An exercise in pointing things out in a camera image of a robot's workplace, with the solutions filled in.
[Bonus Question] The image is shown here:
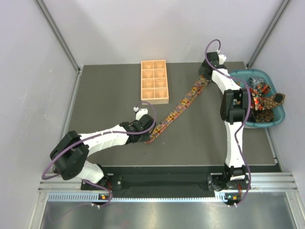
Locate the colourful banana print tie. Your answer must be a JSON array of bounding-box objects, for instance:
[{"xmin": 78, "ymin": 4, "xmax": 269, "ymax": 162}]
[{"xmin": 145, "ymin": 75, "xmax": 210, "ymax": 144}]

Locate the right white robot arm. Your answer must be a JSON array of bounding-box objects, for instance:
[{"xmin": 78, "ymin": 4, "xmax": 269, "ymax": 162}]
[{"xmin": 198, "ymin": 52, "xmax": 249, "ymax": 191}]

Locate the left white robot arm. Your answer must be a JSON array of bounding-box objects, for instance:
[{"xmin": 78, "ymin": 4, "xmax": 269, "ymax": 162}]
[{"xmin": 50, "ymin": 114, "xmax": 155, "ymax": 189}]

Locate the blue grey tie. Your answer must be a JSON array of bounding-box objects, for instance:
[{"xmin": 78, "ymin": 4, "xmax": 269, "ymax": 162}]
[{"xmin": 247, "ymin": 77, "xmax": 264, "ymax": 88}]

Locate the wooden eight-compartment box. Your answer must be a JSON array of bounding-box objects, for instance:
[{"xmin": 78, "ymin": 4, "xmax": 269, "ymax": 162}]
[{"xmin": 141, "ymin": 60, "xmax": 169, "ymax": 104}]

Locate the red floral tie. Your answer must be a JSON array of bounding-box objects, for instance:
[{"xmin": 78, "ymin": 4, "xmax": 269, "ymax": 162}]
[{"xmin": 249, "ymin": 83, "xmax": 271, "ymax": 111}]

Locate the teal plastic basket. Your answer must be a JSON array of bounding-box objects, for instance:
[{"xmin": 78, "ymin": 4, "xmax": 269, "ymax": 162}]
[{"xmin": 230, "ymin": 69, "xmax": 285, "ymax": 128}]

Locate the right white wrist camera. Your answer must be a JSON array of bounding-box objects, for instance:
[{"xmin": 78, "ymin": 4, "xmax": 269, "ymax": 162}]
[{"xmin": 217, "ymin": 50, "xmax": 227, "ymax": 65}]

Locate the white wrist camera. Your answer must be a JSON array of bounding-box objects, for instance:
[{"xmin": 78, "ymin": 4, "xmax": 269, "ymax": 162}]
[
  {"xmin": 217, "ymin": 50, "xmax": 227, "ymax": 65},
  {"xmin": 133, "ymin": 106, "xmax": 148, "ymax": 120}
]

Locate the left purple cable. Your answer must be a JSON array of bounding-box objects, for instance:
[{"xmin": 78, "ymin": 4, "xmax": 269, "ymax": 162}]
[{"xmin": 41, "ymin": 101, "xmax": 157, "ymax": 180}]

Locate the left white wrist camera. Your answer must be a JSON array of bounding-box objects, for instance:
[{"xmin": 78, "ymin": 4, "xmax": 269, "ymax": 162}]
[{"xmin": 133, "ymin": 106, "xmax": 148, "ymax": 120}]

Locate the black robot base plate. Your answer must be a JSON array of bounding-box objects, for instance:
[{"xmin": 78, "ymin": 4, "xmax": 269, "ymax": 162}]
[{"xmin": 81, "ymin": 166, "xmax": 251, "ymax": 194}]

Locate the grey slotted cable duct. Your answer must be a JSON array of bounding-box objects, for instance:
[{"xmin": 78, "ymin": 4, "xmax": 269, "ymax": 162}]
[{"xmin": 48, "ymin": 192, "xmax": 237, "ymax": 203}]

